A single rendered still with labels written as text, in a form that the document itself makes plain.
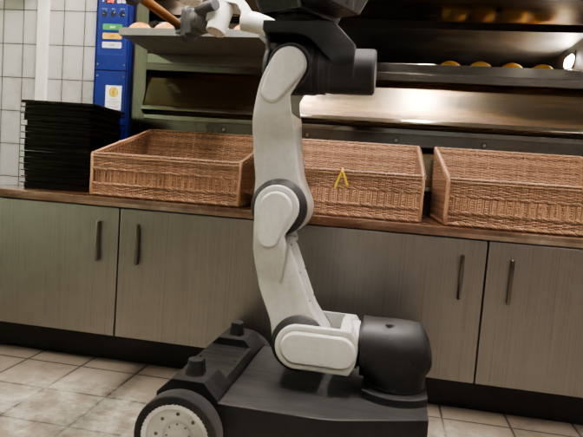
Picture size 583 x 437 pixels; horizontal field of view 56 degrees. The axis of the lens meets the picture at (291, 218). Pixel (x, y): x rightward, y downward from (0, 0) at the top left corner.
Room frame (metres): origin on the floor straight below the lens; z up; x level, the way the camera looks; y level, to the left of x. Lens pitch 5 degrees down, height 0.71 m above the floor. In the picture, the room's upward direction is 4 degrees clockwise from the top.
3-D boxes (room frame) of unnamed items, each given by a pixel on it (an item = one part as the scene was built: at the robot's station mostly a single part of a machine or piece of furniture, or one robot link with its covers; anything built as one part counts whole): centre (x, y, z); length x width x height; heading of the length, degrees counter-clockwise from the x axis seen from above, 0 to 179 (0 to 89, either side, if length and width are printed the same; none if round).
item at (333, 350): (1.41, -0.10, 0.28); 0.21 x 0.20 x 0.13; 80
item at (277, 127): (1.44, 0.03, 0.78); 0.18 x 0.15 x 0.47; 170
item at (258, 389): (1.42, -0.07, 0.19); 0.64 x 0.52 x 0.33; 80
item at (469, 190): (1.92, -0.78, 0.72); 0.56 x 0.49 x 0.28; 82
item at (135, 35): (2.27, 0.40, 1.20); 0.55 x 0.36 x 0.03; 80
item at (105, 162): (2.12, 0.41, 0.72); 0.56 x 0.49 x 0.28; 80
